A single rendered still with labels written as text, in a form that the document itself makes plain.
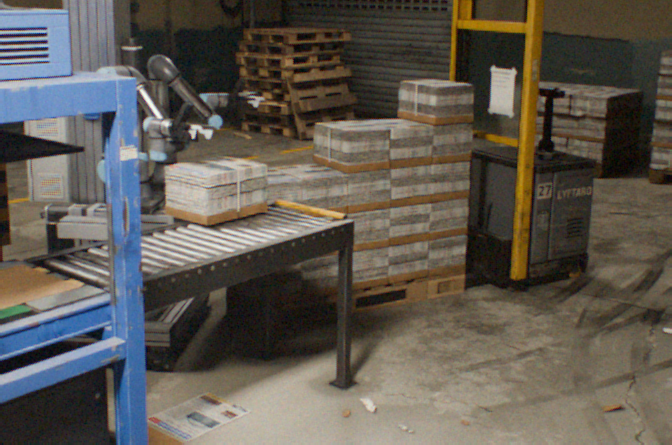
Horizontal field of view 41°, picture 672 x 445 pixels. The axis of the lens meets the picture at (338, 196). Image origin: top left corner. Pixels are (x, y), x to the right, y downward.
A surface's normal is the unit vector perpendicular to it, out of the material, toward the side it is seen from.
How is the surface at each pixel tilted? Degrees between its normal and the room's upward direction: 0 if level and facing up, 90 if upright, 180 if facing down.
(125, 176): 90
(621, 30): 90
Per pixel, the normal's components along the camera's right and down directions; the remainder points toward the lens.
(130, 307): 0.76, 0.16
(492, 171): -0.86, 0.11
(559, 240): 0.52, 0.20
